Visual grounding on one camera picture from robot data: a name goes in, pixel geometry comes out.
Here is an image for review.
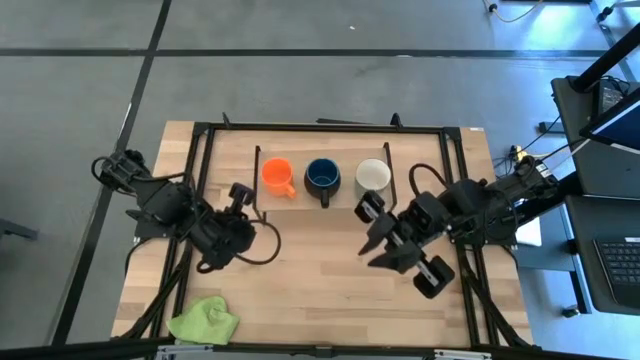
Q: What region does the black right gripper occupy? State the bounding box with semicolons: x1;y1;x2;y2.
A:
353;189;456;300

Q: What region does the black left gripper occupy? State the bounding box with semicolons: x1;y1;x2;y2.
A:
192;182;257;269

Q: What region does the orange plastic mug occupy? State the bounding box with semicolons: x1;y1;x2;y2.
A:
260;157;297;200

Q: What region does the tall teal ceramic cup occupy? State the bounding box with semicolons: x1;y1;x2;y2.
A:
354;158;393;199

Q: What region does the black mug blue inside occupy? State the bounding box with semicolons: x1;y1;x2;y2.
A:
303;157;342;209

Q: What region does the white paper sheet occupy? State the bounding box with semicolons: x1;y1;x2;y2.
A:
514;217;543;248

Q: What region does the green cloth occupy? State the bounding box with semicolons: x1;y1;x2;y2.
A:
166;295;240;346

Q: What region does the black side desk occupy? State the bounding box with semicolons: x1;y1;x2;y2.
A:
551;74;640;316

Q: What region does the laptop keyboard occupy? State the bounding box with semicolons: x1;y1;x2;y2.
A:
592;234;640;310

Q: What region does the tilted monitor screen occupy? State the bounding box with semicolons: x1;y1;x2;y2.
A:
579;97;640;151

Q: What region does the black slanted pole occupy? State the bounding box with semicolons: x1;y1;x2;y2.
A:
569;22;640;94

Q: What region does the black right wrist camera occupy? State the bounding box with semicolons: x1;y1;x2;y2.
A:
410;192;450;235

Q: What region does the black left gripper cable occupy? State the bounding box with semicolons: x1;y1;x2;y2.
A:
197;218;282;274

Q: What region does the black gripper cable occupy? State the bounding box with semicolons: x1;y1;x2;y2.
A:
408;162;451;201
197;218;282;274

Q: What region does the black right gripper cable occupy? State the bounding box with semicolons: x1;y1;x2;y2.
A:
408;162;451;201

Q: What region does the black table frame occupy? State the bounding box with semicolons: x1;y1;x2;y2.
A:
112;112;534;360

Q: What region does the silver aluminium bracket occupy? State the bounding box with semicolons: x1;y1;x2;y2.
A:
433;348;494;360
154;343;214;360

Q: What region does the yellow floor cable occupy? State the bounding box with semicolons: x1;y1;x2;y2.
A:
482;0;544;24

